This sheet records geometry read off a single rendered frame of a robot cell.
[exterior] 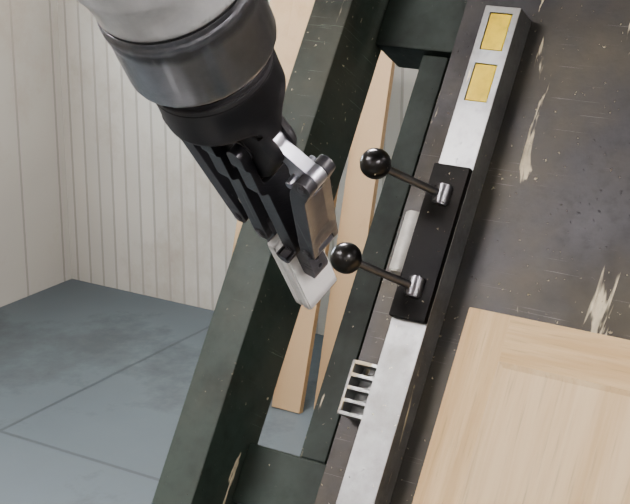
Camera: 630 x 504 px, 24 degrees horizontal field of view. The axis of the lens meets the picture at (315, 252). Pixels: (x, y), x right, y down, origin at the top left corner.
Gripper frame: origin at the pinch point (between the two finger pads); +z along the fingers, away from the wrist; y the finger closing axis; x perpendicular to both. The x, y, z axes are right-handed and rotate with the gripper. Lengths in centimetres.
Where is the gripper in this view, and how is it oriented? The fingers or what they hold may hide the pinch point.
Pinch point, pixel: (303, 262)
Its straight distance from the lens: 98.1
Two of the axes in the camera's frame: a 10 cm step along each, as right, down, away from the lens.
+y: -7.3, -4.0, 5.5
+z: 2.6, 5.8, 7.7
